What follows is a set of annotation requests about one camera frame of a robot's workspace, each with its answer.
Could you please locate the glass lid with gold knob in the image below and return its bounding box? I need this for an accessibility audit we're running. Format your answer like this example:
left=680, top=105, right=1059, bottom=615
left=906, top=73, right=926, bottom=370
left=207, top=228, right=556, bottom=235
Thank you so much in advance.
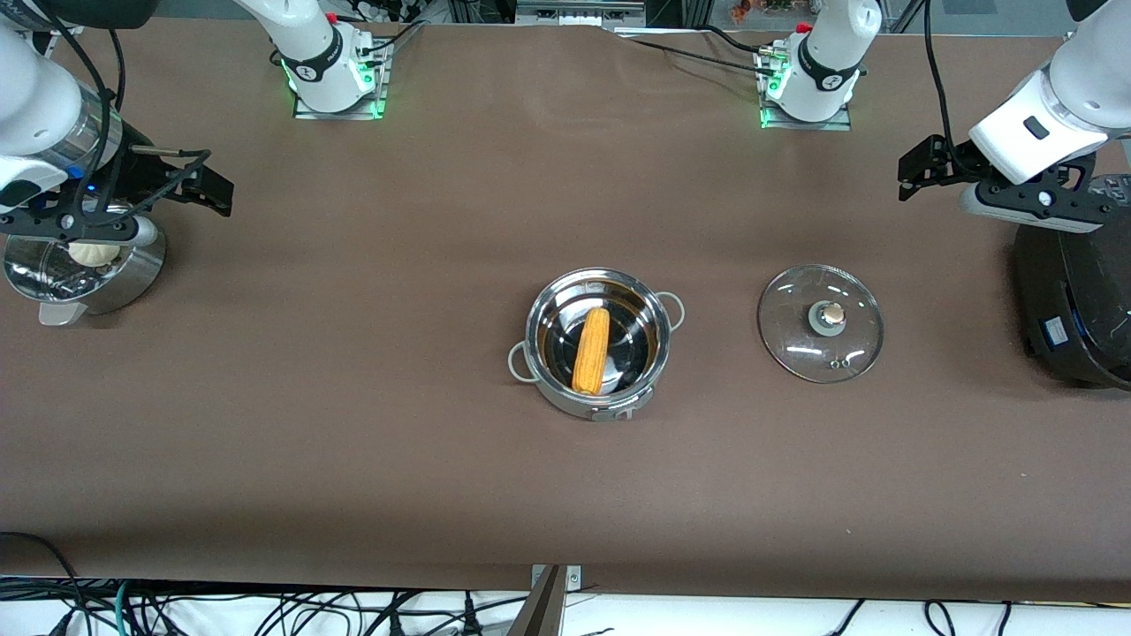
left=757, top=264, right=884, bottom=385

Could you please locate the yellow corn cob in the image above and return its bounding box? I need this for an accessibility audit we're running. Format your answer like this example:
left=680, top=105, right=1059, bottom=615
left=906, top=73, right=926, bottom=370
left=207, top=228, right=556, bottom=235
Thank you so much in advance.
left=572, top=307, right=611, bottom=396

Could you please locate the steel steamer pot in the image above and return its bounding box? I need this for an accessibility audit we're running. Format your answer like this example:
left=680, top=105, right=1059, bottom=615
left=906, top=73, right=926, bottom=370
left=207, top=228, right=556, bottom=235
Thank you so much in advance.
left=3, top=225, right=167, bottom=328

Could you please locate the black round appliance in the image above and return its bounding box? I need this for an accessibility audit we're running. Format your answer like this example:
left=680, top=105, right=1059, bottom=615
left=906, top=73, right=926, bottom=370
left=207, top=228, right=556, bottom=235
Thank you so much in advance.
left=1012, top=172, right=1131, bottom=391

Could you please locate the brown table cover sheet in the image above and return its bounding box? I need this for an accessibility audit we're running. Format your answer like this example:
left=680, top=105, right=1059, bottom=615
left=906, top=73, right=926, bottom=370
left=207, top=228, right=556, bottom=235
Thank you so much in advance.
left=0, top=16, right=1131, bottom=603

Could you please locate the grey metal box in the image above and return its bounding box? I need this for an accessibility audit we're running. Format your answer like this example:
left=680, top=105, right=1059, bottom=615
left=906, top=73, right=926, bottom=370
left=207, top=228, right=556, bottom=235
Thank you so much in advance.
left=515, top=0, right=648, bottom=29

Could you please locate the grey metal pole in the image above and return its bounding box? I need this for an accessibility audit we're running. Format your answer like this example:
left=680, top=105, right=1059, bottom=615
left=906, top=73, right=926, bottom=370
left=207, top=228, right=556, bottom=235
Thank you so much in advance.
left=507, top=565, right=567, bottom=636

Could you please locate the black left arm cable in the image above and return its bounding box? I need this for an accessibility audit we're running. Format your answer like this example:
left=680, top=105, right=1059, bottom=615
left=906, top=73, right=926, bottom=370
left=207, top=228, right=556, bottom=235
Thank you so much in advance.
left=922, top=0, right=966, bottom=156

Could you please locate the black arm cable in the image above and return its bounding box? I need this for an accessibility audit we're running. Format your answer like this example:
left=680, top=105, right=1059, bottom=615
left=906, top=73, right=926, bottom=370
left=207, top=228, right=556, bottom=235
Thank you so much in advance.
left=35, top=0, right=214, bottom=218
left=922, top=0, right=966, bottom=156

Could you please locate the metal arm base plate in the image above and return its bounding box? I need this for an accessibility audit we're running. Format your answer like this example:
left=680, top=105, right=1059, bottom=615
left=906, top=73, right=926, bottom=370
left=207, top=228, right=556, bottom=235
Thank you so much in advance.
left=293, top=40, right=390, bottom=120
left=758, top=44, right=854, bottom=132

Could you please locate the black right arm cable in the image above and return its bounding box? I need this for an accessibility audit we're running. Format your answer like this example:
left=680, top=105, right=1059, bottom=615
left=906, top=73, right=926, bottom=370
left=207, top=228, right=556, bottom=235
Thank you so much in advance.
left=35, top=0, right=214, bottom=218

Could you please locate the steel pot with grey handles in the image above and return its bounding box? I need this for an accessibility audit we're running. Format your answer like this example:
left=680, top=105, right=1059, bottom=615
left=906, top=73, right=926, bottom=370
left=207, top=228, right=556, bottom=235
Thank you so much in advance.
left=507, top=268, right=686, bottom=422

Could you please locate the metal clamp bracket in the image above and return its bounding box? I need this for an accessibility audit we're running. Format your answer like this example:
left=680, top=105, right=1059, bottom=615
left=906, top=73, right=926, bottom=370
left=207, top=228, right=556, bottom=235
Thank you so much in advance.
left=530, top=564, right=583, bottom=593

